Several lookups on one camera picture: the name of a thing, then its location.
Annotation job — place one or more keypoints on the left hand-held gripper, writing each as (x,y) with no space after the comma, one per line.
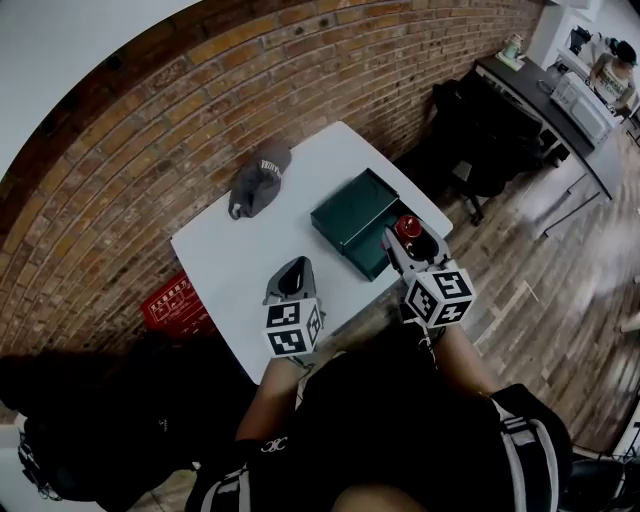
(292,327)

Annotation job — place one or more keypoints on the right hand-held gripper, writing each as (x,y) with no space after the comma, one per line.
(440,297)

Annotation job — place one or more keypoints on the small red object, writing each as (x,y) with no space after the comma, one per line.
(407,231)

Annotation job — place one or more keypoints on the dark green box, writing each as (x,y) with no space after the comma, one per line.
(350,215)

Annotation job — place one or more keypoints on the person's left forearm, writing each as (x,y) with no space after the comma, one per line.
(270,400)

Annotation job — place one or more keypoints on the person's right forearm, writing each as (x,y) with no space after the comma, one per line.
(460,360)

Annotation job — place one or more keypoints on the red plastic crate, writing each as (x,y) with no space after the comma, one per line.
(177,305)

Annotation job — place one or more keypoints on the grey baseball cap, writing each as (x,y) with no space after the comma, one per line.
(260,182)

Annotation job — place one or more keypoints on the black office chair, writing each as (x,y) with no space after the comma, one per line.
(125,425)
(480,145)

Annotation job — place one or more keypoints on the person's black striped shirt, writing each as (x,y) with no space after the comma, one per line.
(390,430)

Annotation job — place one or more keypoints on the black desk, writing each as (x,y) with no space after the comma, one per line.
(540,100)

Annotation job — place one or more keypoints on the white microwave oven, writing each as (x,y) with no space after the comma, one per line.
(582,107)

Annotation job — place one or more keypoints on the mint green kettle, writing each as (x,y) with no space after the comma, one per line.
(512,50)

